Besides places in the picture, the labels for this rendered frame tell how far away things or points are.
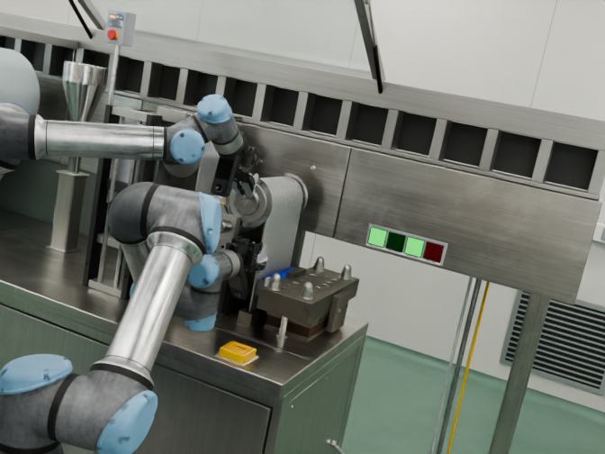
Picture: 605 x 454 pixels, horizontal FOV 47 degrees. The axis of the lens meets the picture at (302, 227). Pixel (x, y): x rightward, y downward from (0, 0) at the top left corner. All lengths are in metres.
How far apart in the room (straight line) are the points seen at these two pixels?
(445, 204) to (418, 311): 2.58
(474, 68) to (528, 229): 2.50
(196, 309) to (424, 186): 0.81
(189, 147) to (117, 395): 0.58
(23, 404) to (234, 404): 0.68
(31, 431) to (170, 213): 0.46
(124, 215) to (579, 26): 3.45
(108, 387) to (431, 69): 3.62
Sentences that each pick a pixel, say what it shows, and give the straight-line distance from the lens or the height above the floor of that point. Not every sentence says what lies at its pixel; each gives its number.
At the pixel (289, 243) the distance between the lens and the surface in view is 2.17.
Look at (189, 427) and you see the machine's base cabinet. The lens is 1.92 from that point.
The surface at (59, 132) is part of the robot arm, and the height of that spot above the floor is 1.40.
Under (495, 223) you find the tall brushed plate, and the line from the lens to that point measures 2.12.
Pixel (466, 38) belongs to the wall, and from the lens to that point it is 4.54.
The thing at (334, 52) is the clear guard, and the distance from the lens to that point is 2.21.
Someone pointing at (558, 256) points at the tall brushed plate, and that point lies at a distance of 2.11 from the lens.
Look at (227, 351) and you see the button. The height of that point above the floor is 0.92.
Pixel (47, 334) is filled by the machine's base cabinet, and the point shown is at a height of 0.78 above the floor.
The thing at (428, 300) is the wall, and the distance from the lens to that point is 4.64.
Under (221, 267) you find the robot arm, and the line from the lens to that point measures 1.74.
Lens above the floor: 1.59
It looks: 11 degrees down
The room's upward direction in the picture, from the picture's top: 11 degrees clockwise
